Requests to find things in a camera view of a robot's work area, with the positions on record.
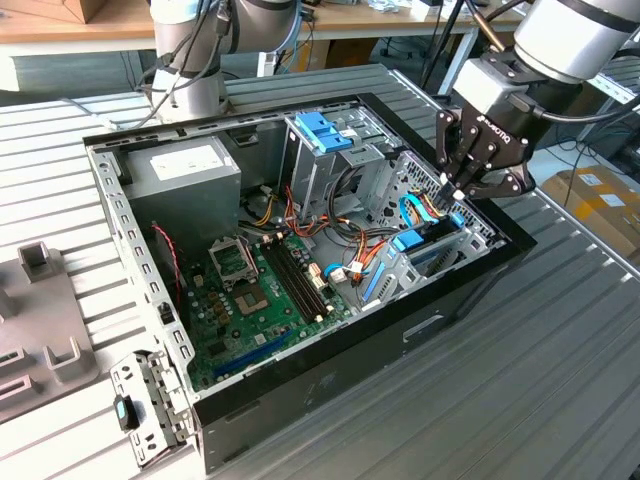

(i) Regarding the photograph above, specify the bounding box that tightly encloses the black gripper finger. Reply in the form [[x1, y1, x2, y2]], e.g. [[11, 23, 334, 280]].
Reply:
[[451, 167, 537, 203], [432, 109, 475, 201]]

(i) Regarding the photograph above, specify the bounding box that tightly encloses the orange wire black plug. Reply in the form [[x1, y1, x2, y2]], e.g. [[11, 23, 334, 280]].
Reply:
[[419, 187, 459, 224]]

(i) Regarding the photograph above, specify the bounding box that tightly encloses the light blue wire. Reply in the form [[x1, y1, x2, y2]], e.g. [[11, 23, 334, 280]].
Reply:
[[398, 192, 437, 229]]

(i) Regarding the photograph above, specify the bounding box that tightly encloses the hard disk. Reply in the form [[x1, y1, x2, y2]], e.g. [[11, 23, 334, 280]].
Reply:
[[362, 212, 469, 304]]

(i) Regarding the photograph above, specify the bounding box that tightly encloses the grey metal disk bay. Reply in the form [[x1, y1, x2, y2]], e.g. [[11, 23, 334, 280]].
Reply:
[[357, 212, 506, 314]]

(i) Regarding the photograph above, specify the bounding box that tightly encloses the black tripod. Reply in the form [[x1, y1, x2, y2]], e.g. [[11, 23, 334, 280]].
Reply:
[[419, 0, 466, 104]]

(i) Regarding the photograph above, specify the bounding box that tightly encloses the labelled cardboard box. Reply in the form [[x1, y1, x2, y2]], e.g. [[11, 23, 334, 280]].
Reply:
[[542, 167, 640, 256]]

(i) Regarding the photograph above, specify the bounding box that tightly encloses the blue plastic bay latch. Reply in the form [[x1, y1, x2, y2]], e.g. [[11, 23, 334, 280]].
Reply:
[[294, 112, 354, 155]]

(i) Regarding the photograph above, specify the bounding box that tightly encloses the metal slat shelf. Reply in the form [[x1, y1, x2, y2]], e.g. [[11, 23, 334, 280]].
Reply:
[[579, 47, 640, 149]]

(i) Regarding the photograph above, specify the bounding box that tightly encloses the brown cardboard box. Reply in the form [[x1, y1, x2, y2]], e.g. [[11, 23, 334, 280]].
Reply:
[[64, 0, 109, 24], [324, 39, 379, 71]]

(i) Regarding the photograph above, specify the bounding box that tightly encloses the grey metal drive cage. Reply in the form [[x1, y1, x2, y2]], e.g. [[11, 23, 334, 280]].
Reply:
[[278, 102, 401, 226]]

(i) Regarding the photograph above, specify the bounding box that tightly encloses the beige board connector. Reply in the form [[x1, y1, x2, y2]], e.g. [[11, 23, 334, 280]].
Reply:
[[307, 263, 329, 291]]

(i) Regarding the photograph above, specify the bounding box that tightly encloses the black RAM slot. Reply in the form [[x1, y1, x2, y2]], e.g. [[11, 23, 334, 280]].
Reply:
[[272, 237, 332, 319], [260, 239, 321, 325]]

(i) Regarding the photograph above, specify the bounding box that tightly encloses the metal socket cover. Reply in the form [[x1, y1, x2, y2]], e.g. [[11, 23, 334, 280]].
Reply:
[[207, 237, 261, 291]]

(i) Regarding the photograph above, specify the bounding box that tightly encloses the black open PC case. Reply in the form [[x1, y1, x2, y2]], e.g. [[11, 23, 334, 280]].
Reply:
[[82, 92, 539, 476]]

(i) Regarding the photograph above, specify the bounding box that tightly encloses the CPU socket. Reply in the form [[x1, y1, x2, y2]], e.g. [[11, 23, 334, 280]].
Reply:
[[232, 282, 274, 319]]

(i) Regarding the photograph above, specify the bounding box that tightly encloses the grey power supply unit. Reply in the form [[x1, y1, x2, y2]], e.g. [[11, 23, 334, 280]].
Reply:
[[122, 135, 242, 261]]

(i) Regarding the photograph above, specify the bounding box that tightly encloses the green motherboard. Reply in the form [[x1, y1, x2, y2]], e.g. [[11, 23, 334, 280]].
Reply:
[[182, 232, 361, 394]]

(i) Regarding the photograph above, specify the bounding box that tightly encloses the blue expansion slot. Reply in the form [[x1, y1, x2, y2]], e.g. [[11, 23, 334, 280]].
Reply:
[[213, 327, 294, 380]]

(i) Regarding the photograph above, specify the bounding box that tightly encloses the black latch teal face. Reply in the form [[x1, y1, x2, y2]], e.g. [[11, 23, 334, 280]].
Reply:
[[113, 394, 141, 431]]

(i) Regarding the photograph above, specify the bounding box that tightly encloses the grey parts rack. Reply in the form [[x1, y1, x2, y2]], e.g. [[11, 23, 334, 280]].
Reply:
[[0, 242, 101, 426]]

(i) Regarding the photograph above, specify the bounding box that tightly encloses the white camera box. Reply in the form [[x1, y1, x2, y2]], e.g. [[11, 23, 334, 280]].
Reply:
[[451, 57, 530, 120]]

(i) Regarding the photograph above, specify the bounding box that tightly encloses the black camera bracket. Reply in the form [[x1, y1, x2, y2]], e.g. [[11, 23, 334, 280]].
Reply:
[[478, 47, 537, 85]]

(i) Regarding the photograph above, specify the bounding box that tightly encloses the black cable with connector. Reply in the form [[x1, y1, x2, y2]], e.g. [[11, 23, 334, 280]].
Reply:
[[513, 92, 640, 125]]

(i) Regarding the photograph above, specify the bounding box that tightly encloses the black cable gold plug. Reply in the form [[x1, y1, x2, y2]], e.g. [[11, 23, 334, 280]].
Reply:
[[462, 0, 526, 54]]

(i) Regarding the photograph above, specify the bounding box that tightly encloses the wooden desk white frame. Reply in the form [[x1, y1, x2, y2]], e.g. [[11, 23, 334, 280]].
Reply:
[[0, 0, 531, 96]]

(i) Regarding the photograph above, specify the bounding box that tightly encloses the orange black wire bundle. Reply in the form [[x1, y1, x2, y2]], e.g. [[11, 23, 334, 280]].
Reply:
[[284, 184, 391, 286]]

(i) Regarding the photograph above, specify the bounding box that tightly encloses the white plug blue wire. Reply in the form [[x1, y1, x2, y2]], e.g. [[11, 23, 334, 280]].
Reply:
[[322, 262, 369, 285]]

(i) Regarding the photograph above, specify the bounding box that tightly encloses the yellow black wire bundle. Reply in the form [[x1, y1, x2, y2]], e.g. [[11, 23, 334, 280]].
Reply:
[[239, 192, 281, 226]]

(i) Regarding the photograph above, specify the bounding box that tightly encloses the red black fan wire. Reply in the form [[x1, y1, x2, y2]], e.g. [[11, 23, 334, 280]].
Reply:
[[151, 223, 185, 306]]

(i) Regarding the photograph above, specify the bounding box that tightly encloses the silver slot bracket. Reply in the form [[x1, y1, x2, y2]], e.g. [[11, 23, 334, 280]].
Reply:
[[109, 349, 196, 469]]

